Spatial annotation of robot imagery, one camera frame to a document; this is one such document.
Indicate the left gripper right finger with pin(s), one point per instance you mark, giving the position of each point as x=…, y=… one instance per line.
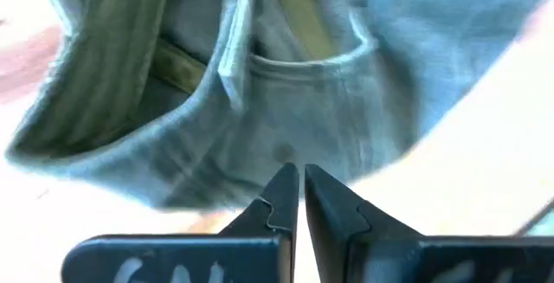
x=346, y=239

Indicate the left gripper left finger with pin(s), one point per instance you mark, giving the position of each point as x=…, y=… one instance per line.
x=259, y=252

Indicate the dark green baseball cap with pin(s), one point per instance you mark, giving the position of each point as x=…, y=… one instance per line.
x=303, y=114

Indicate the black aluminium table frame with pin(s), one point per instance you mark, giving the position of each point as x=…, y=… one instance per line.
x=536, y=217

